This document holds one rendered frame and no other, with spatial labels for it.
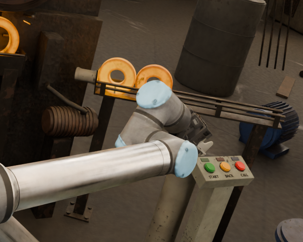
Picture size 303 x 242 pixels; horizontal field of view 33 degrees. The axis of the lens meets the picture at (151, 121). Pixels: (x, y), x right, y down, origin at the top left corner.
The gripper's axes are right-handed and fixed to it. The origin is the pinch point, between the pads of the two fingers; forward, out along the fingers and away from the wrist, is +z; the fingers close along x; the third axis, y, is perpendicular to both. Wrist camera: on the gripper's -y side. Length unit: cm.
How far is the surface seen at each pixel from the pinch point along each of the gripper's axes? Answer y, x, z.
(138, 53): -23, 294, 213
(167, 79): 3, 54, 20
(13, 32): -32, 81, -27
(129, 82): -11, 60, 14
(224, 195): -5.7, 2.6, 34.8
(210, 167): -2.5, 7.4, 21.0
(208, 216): -15.1, 0.5, 36.7
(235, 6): 70, 219, 174
